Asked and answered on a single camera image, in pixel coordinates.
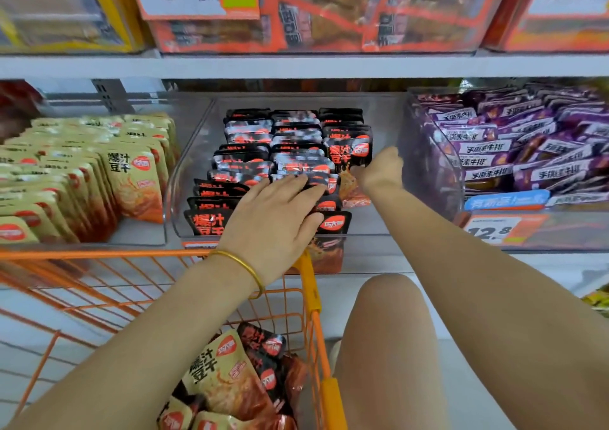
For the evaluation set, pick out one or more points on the orange blue shelf price tag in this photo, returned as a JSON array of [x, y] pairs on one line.
[[504, 225]]

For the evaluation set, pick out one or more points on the person's right leg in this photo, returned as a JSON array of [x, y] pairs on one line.
[[390, 368]]

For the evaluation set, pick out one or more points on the row of yellow orange snacks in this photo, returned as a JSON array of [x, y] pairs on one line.
[[57, 197], [19, 230]]

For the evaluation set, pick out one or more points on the person's left forearm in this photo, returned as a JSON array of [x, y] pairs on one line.
[[124, 368]]

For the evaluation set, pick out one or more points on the person's right hand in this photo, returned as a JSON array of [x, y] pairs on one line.
[[383, 170]]

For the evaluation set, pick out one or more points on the stack of yellow trimmed packets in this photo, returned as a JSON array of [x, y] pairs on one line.
[[57, 11]]

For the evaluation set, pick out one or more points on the person's right forearm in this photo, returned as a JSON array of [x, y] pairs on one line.
[[495, 292]]

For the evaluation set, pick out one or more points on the person's left hand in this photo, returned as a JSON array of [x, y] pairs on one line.
[[271, 230]]

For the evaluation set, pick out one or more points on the pile of green yellow packages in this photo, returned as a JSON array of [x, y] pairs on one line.
[[598, 301]]

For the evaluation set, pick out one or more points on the yellow orange snack packet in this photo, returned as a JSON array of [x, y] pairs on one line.
[[133, 187], [152, 118], [150, 139], [152, 127]]

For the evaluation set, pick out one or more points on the pile of purple packets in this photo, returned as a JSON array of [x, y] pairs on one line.
[[514, 139]]

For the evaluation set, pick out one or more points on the orange shopping cart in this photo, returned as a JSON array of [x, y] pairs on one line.
[[309, 301]]

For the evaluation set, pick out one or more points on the row of black orange snacks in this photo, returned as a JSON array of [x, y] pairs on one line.
[[295, 144], [209, 223]]

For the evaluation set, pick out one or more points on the stack of orange trimmed packets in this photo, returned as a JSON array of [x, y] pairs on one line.
[[381, 11], [552, 35]]

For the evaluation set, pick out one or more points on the pile of red tan packets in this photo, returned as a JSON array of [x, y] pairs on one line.
[[17, 101]]

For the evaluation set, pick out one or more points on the pile of black orange snacks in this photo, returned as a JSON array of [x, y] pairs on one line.
[[219, 377]]

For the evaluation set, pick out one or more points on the black flame print snack packet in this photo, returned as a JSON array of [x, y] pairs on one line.
[[350, 151], [341, 111], [343, 124], [341, 118], [347, 132]]

